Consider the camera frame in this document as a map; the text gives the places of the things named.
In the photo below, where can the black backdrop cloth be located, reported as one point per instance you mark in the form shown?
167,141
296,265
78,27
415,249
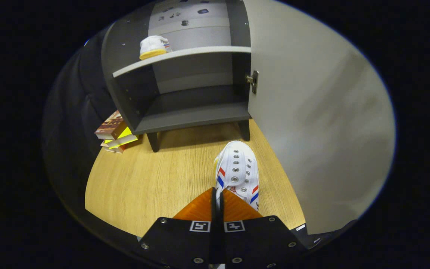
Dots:
69,123

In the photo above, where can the brown patterned book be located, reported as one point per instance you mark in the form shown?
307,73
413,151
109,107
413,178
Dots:
110,125

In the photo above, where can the dark grey shoe cabinet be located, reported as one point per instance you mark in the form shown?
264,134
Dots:
192,112

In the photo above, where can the thin red book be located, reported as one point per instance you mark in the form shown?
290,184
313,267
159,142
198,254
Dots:
116,149

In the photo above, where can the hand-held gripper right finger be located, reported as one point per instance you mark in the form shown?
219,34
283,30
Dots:
259,243

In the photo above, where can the metal door hinge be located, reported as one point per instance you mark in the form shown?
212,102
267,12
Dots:
254,80

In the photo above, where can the yellow book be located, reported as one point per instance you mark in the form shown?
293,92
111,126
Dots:
125,137

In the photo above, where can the white canvas shoe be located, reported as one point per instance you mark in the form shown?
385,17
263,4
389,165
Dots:
237,164
153,45

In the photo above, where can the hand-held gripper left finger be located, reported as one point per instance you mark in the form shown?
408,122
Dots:
177,243

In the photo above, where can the beige shoe cabinet door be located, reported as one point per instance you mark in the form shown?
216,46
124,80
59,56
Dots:
312,112

